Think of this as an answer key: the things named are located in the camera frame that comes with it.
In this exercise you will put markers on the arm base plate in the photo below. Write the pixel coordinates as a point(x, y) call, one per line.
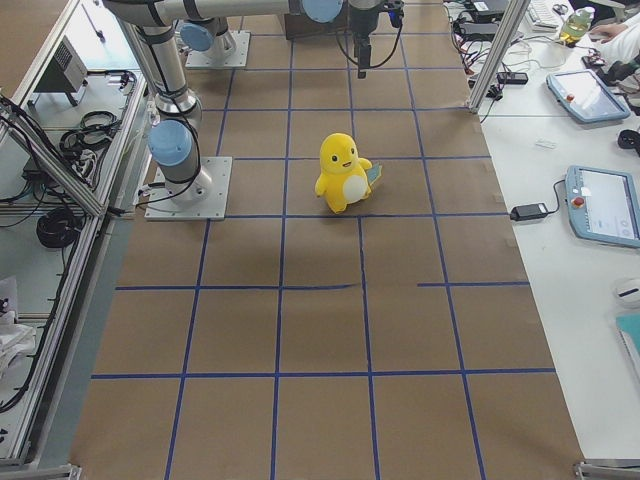
point(239, 58)
point(206, 198)

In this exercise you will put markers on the yellow drink bottle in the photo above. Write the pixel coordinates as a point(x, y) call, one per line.
point(576, 26)

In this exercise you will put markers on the far teach pendant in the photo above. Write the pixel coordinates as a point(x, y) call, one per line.
point(585, 97)

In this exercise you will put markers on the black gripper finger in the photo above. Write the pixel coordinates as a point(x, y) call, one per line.
point(362, 52)

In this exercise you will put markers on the black power brick on desk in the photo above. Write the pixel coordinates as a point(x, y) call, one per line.
point(527, 212)

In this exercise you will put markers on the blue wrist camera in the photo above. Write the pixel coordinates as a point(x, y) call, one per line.
point(395, 11)

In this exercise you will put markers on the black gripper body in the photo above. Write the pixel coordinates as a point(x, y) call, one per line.
point(361, 21)

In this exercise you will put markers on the teach pendant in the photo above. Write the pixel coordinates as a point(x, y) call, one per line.
point(602, 206)
point(585, 97)

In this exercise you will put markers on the aluminium frame post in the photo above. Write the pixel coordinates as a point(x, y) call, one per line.
point(511, 20)

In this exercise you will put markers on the grey electronics box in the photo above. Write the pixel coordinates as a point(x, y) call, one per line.
point(66, 73)

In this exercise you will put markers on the yellow plush penguin toy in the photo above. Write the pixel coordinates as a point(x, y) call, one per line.
point(345, 177)

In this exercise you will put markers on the aluminium side frame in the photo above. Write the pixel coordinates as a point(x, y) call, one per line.
point(47, 280)

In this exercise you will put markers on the near teach pendant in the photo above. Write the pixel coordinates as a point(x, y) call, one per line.
point(602, 206)

